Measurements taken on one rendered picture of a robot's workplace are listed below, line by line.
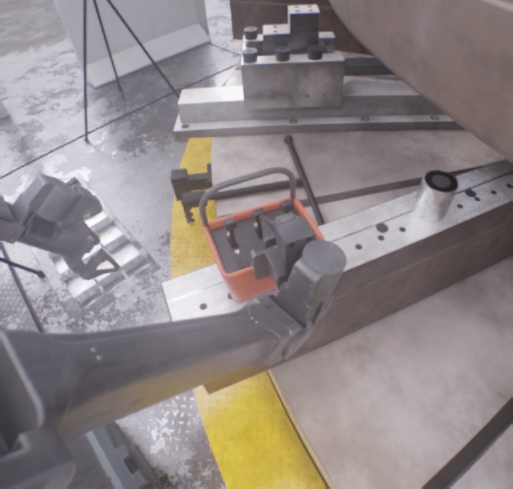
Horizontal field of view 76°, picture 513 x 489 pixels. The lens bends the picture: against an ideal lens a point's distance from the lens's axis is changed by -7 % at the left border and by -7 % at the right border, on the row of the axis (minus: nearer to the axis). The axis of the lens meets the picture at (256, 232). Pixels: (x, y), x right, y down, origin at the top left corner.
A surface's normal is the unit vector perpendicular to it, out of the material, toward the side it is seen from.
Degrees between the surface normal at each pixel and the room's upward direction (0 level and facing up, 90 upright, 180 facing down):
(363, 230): 0
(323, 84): 90
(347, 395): 0
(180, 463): 0
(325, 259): 12
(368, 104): 72
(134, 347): 51
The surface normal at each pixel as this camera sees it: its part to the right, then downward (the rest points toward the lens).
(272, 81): 0.00, 0.76
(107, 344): 0.55, -0.81
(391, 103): -0.02, 0.51
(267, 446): -0.06, -0.65
